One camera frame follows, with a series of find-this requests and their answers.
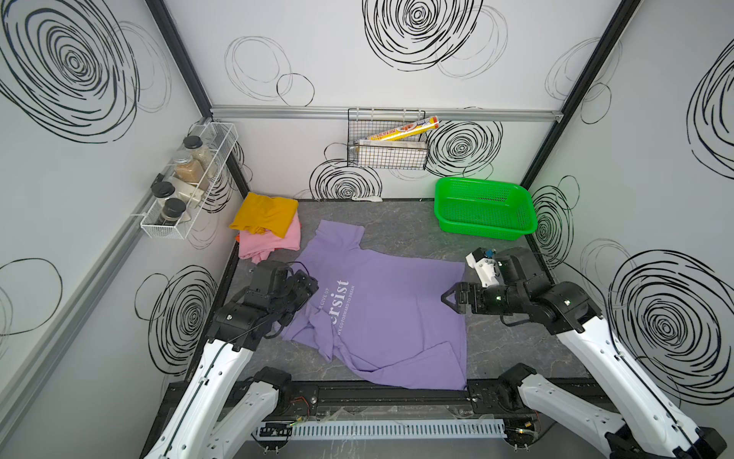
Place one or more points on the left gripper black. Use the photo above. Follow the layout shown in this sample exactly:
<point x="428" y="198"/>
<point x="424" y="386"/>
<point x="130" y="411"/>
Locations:
<point x="303" y="292"/>

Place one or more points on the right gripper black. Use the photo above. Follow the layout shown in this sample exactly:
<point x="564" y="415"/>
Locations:
<point x="460" y="294"/>

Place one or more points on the purple t-shirt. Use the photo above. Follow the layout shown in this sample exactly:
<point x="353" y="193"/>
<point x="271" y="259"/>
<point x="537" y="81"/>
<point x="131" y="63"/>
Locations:
<point x="382" y="316"/>

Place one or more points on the green plastic basket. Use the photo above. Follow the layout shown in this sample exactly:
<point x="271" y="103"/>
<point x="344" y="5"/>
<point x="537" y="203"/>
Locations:
<point x="490" y="209"/>

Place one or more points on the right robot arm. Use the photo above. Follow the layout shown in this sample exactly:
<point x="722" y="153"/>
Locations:
<point x="645" y="422"/>

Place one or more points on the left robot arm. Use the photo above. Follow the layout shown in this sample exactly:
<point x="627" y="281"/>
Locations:
<point x="198" y="427"/>

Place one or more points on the folded pink t-shirt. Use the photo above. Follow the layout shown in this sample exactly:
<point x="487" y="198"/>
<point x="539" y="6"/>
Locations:
<point x="258" y="247"/>

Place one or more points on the folded yellow t-shirt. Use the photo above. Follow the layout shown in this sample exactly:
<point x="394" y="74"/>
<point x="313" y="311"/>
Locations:
<point x="259" y="214"/>

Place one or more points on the spice jar black lid near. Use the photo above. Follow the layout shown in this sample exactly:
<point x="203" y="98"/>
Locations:
<point x="172" y="212"/>

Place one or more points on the spice jar black lid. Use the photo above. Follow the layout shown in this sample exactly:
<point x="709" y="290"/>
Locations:
<point x="198" y="150"/>
<point x="162" y="191"/>
<point x="172" y="212"/>

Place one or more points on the spice jar tan contents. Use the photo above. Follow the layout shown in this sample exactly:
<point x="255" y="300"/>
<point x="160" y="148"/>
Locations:
<point x="188" y="169"/>

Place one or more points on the spice jar black lid middle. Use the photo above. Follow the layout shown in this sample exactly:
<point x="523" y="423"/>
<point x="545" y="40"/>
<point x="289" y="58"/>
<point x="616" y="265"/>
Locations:
<point x="162" y="191"/>

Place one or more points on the spice jar black lid far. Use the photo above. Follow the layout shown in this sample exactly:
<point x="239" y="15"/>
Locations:
<point x="198" y="150"/>

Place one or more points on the yellow foil roll box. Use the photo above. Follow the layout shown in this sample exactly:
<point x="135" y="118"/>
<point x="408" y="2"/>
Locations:
<point x="406" y="131"/>

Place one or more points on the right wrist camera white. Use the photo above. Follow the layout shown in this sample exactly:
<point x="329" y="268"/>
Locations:
<point x="483" y="263"/>

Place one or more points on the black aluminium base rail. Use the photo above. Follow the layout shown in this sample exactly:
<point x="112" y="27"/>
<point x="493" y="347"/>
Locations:
<point x="317" y="399"/>

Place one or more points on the white slotted cable duct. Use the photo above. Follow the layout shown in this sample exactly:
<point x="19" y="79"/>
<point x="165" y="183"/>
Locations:
<point x="382" y="430"/>

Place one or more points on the black wire wall basket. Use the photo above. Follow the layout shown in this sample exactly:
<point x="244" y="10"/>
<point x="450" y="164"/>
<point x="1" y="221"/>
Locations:
<point x="363" y="123"/>

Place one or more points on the grey box in wire basket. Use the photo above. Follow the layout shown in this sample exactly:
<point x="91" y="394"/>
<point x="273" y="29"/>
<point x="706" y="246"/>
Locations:
<point x="390" y="155"/>

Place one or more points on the white wire spice shelf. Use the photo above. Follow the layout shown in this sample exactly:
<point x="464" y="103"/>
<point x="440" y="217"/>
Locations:
<point x="191" y="197"/>

